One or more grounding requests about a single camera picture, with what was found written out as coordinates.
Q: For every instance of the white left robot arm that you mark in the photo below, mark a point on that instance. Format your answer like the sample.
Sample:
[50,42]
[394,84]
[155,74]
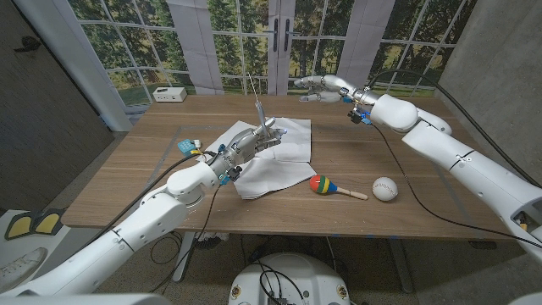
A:
[139,224]

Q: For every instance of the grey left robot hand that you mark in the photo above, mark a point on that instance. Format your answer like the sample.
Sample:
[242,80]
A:
[245,146]

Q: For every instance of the white table leg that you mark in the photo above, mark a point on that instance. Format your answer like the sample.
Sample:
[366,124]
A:
[184,254]

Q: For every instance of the yellow and black pad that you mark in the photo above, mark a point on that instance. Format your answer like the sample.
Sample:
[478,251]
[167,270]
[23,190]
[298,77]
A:
[47,222]
[19,226]

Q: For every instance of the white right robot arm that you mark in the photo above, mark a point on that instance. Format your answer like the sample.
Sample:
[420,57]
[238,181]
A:
[449,152]

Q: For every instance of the grey table leg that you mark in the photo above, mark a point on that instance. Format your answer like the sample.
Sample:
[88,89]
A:
[400,262]

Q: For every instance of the white pillar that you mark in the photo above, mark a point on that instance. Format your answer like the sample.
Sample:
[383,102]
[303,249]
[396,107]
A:
[76,55]

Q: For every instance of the colourful wooden maraca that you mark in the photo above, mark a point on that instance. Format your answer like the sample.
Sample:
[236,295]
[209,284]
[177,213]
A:
[322,184]

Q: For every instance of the teal toy padlock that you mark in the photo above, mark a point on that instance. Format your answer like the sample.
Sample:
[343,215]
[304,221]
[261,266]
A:
[185,146]

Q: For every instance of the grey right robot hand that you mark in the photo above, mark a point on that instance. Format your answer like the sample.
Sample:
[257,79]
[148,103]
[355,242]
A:
[339,84]

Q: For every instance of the printed window backdrop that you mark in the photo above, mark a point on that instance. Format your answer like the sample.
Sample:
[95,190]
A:
[237,42]

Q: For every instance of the white power strip box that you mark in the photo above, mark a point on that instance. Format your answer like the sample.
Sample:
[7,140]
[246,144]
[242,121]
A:
[169,94]

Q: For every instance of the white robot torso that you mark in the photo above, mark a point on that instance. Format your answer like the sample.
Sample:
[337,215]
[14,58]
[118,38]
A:
[292,275]

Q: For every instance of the white baseball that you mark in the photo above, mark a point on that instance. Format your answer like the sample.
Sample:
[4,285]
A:
[385,188]

